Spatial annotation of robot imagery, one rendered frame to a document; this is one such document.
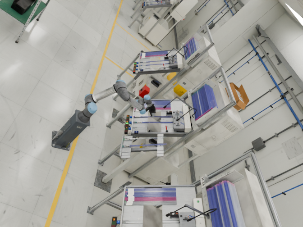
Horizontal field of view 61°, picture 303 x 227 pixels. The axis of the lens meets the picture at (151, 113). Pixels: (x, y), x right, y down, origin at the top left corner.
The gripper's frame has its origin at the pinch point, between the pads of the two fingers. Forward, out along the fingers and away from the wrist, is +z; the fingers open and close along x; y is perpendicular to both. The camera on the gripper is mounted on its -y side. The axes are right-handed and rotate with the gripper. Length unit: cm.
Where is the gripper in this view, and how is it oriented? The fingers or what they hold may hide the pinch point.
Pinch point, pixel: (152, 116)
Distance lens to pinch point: 343.1
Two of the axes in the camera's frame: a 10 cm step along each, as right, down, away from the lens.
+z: 2.7, 7.3, 6.3
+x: 0.2, -6.6, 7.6
